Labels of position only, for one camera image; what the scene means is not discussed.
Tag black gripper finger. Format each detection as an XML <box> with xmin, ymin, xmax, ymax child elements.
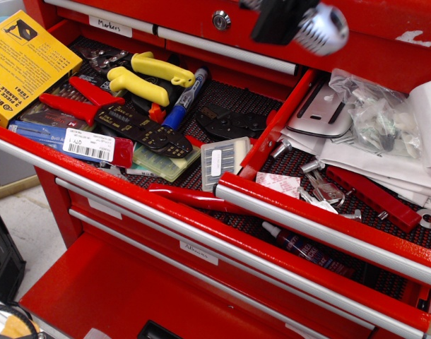
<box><xmin>251</xmin><ymin>0</ymin><xmax>319</xmax><ymax>45</ymax></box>

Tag silver drawer lock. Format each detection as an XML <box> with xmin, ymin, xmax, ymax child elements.
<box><xmin>212</xmin><ymin>10</ymin><xmax>231</xmax><ymax>31</ymax></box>

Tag red right open drawer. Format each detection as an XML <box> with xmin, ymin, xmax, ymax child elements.
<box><xmin>214</xmin><ymin>69</ymin><xmax>431</xmax><ymax>287</ymax></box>

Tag red open drawer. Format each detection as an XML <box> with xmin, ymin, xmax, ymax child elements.
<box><xmin>214</xmin><ymin>69</ymin><xmax>431</xmax><ymax>287</ymax></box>
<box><xmin>0</xmin><ymin>19</ymin><xmax>431</xmax><ymax>339</ymax></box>

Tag red left open drawer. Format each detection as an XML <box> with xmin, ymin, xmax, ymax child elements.
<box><xmin>0</xmin><ymin>19</ymin><xmax>431</xmax><ymax>339</ymax></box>

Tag yellow tap wrench box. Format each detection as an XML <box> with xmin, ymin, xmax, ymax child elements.
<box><xmin>0</xmin><ymin>11</ymin><xmax>83</xmax><ymax>128</ymax></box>

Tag black crimping tool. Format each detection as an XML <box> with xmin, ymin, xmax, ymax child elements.
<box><xmin>195</xmin><ymin>104</ymin><xmax>268</xmax><ymax>141</ymax></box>

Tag silver bolt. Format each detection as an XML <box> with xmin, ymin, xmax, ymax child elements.
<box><xmin>270</xmin><ymin>138</ymin><xmax>293</xmax><ymax>160</ymax></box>
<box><xmin>300</xmin><ymin>159</ymin><xmax>326</xmax><ymax>174</ymax></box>

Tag blue marker pen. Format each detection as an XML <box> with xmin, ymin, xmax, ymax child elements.
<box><xmin>162</xmin><ymin>66</ymin><xmax>208</xmax><ymax>130</ymax></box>

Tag clear drill bit case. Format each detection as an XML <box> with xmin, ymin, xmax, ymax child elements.
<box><xmin>201</xmin><ymin>137</ymin><xmax>251</xmax><ymax>191</ymax></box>

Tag clear plastic parts bag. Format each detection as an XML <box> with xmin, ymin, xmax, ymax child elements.
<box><xmin>329</xmin><ymin>69</ymin><xmax>423</xmax><ymax>159</ymax></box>

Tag white red adhesive pad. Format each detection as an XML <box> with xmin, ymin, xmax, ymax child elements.
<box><xmin>256</xmin><ymin>172</ymin><xmax>301</xmax><ymax>198</ymax></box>

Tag red tool chest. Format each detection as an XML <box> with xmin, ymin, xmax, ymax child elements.
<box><xmin>0</xmin><ymin>0</ymin><xmax>431</xmax><ymax>339</ymax></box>

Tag silver key bunch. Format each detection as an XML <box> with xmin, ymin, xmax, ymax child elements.
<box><xmin>297</xmin><ymin>170</ymin><xmax>346</xmax><ymax>214</ymax></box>

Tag green drill bit case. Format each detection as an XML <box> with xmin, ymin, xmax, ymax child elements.
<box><xmin>126</xmin><ymin>143</ymin><xmax>201</xmax><ymax>182</ymax></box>

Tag blue red drill bit package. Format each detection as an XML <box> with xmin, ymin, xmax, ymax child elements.
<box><xmin>8</xmin><ymin>121</ymin><xmax>134</xmax><ymax>168</ymax></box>

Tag white paper stack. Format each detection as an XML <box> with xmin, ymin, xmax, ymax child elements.
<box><xmin>281</xmin><ymin>81</ymin><xmax>431</xmax><ymax>209</ymax></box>

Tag threadlocker bottle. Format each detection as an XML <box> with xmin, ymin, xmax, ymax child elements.
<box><xmin>262</xmin><ymin>221</ymin><xmax>355</xmax><ymax>278</ymax></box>

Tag red plastic bar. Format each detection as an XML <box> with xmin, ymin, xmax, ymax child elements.
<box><xmin>326</xmin><ymin>166</ymin><xmax>421</xmax><ymax>232</ymax></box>

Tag silver washer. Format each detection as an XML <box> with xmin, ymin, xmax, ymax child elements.
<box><xmin>417</xmin><ymin>208</ymin><xmax>431</xmax><ymax>230</ymax></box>

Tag milwaukee bit package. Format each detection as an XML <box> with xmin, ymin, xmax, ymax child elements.
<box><xmin>18</xmin><ymin>102</ymin><xmax>95</xmax><ymax>131</ymax></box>

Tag black bin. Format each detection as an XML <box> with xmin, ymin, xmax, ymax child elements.
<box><xmin>0</xmin><ymin>216</ymin><xmax>26</xmax><ymax>303</ymax></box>

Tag silver metal bracket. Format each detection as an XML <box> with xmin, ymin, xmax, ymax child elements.
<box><xmin>287</xmin><ymin>77</ymin><xmax>353</xmax><ymax>138</ymax></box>

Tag yellow handled pliers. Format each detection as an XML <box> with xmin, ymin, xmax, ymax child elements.
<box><xmin>76</xmin><ymin>46</ymin><xmax>196</xmax><ymax>107</ymax></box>

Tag red handled wire stripper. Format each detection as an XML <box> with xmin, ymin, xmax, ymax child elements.
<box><xmin>39</xmin><ymin>76</ymin><xmax>193</xmax><ymax>158</ymax></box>

